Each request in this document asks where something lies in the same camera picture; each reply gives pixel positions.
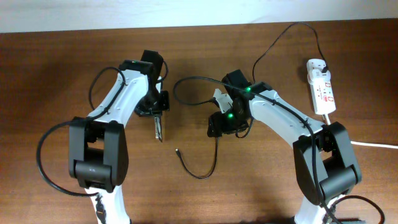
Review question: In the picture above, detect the black smartphone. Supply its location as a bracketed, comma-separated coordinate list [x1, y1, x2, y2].
[154, 114, 163, 142]

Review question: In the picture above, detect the black charger cable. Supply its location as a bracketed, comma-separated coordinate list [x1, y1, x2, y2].
[175, 22, 328, 180]

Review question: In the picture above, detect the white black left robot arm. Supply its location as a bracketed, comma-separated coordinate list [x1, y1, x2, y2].
[68, 50, 169, 223]

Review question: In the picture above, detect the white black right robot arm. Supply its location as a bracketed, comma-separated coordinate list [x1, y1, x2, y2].
[208, 70, 362, 223]

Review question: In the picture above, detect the white charger plug adapter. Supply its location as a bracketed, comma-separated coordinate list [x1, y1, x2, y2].
[307, 58, 331, 85]

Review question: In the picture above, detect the white power strip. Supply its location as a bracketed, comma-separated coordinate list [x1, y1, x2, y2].
[309, 80, 336, 115]

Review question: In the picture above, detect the white power strip cord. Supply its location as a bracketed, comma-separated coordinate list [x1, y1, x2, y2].
[322, 113, 398, 150]

